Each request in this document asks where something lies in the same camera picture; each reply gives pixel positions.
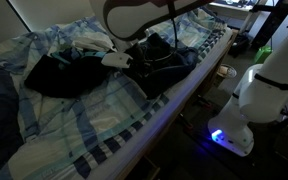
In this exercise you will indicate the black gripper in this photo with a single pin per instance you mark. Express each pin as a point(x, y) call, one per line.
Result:
point(140, 55)

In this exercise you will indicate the dark blue jeans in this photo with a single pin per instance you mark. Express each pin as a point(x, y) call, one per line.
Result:
point(164, 73)

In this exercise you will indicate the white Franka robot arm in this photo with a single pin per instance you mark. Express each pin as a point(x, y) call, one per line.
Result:
point(270, 96)

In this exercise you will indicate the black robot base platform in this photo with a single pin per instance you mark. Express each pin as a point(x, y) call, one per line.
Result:
point(217, 156)

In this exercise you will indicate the white garment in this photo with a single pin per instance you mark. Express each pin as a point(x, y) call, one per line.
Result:
point(90, 41)

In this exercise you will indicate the teal striped garment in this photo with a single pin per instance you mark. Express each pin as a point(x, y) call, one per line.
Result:
point(77, 55)

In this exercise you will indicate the white mattress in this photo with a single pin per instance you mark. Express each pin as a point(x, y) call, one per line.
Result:
point(157, 120)

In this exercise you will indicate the blue checked duvet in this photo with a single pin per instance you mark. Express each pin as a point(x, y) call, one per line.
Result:
point(94, 113)

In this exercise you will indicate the black garment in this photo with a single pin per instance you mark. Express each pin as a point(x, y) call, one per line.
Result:
point(67, 78)

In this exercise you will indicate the black bag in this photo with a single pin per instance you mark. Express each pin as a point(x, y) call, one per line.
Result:
point(239, 43)

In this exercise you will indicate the white desk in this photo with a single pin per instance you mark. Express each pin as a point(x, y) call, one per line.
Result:
point(230, 8)

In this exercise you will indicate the green plastic container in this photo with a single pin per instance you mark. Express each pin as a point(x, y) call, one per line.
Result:
point(263, 55)

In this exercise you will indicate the wooden bed frame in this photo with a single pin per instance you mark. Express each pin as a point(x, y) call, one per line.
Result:
point(200, 83)

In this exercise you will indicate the black frame stand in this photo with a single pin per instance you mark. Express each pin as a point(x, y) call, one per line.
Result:
point(270, 20)

